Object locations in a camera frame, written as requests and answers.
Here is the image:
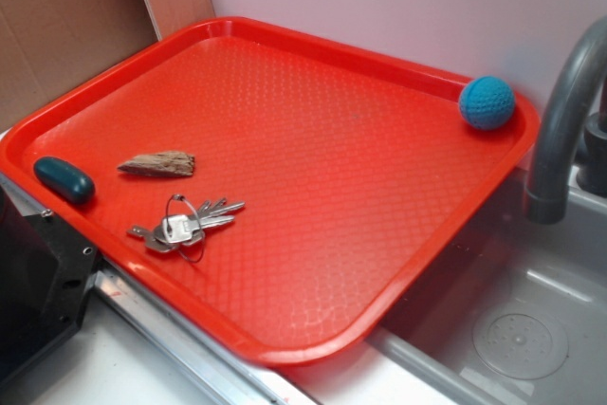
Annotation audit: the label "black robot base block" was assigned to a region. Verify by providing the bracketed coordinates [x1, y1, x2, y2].
[1, 192, 101, 388]

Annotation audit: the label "red plastic tray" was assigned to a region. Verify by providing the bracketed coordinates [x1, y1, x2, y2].
[1, 18, 539, 366]

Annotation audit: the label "brown wood piece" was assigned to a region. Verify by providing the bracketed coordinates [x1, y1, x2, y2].
[117, 151, 195, 177]

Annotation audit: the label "blue textured ball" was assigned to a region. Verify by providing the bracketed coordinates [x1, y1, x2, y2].
[458, 76, 515, 131]

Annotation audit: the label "grey toy faucet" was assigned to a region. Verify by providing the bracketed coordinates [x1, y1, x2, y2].
[523, 17, 606, 224]

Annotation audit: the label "dark teal oval object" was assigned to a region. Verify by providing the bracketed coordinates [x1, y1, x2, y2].
[33, 156, 96, 205]

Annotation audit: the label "grey toy sink basin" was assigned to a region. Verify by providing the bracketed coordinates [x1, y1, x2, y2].
[370, 172, 606, 404]

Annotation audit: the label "dark faucet knob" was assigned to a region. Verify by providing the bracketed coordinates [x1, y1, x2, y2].
[576, 86, 606, 197]

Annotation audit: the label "brown cardboard panel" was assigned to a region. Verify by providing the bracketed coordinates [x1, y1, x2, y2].
[1, 0, 214, 130]

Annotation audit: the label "silver keys on ring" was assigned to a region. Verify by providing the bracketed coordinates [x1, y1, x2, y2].
[127, 193, 246, 264]

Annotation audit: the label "silver metal rail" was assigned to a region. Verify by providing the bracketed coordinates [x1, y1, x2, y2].
[94, 266, 314, 404]

